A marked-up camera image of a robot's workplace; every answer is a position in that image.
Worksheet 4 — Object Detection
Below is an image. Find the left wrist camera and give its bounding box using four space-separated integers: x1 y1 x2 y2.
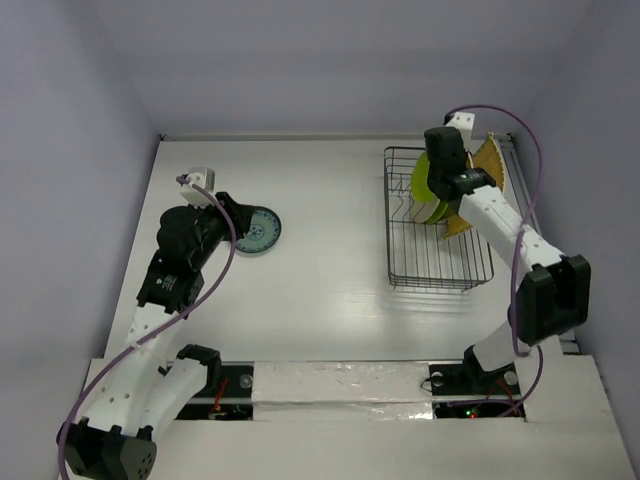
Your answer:
176 167 215 208

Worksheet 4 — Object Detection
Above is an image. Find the square bamboo tray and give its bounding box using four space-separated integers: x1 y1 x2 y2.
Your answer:
471 132 505 192

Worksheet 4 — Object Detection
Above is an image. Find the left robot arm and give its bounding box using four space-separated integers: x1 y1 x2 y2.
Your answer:
57 185 255 479

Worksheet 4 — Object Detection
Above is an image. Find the black wire dish rack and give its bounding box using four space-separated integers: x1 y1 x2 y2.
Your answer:
383 146 495 292

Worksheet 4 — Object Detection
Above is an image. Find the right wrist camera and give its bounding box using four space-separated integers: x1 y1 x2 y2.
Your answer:
444 111 475 150

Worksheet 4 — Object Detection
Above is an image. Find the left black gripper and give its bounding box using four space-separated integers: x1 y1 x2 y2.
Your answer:
190 192 253 269

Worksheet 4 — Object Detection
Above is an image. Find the green plate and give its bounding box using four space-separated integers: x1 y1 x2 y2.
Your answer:
425 201 449 224
411 152 435 203

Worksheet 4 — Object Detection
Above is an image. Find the silver foil base strip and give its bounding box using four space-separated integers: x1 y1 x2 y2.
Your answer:
251 361 434 422

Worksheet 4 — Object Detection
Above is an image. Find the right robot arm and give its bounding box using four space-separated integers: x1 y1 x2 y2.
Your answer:
424 126 591 392

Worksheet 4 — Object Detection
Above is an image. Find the blue patterned plate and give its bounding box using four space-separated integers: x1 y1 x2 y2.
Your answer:
236 206 283 256

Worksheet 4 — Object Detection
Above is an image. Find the cream white plate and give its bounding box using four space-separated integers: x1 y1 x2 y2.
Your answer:
410 200 441 224

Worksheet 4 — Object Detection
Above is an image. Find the rounded bamboo tray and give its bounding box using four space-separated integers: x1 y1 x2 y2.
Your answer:
444 149 476 239

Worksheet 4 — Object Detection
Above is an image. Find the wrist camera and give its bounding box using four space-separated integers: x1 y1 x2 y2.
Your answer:
176 167 215 208
444 111 475 150

